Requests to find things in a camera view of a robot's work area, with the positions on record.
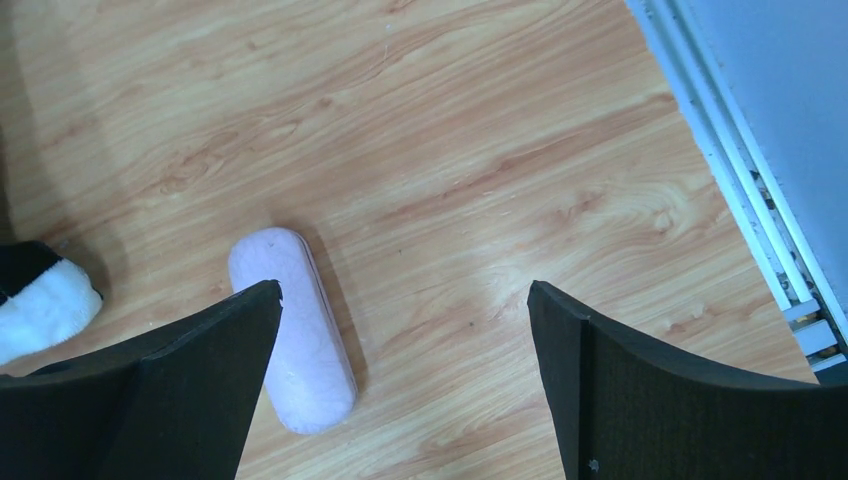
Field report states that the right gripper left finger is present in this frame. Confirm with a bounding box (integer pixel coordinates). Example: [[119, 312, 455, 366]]
[[1, 280, 282, 479]]

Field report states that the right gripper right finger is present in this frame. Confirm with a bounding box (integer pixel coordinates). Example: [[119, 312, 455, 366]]
[[527, 281, 847, 479]]

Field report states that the pink glasses case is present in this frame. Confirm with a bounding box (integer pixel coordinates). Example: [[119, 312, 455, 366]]
[[228, 227, 358, 435]]

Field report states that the black white checkered pillow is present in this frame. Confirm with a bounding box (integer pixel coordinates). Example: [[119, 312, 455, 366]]
[[1, 241, 103, 365]]

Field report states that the right aluminium frame post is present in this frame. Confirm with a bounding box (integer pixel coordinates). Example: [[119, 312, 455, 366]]
[[627, 1, 847, 383]]

